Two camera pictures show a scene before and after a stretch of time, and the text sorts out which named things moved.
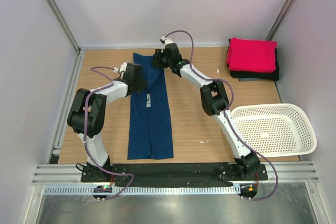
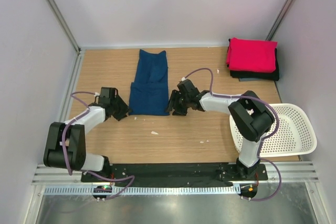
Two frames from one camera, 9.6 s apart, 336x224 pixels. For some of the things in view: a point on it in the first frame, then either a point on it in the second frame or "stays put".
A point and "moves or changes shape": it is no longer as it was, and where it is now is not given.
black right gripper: (156, 60) to (178, 111)
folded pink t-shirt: (251, 55) stays put
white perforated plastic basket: (275, 129) stays put
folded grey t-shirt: (249, 79) stays put
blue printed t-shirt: (149, 135) moves or changes shape
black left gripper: (143, 85) to (124, 108)
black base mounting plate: (173, 174) stays put
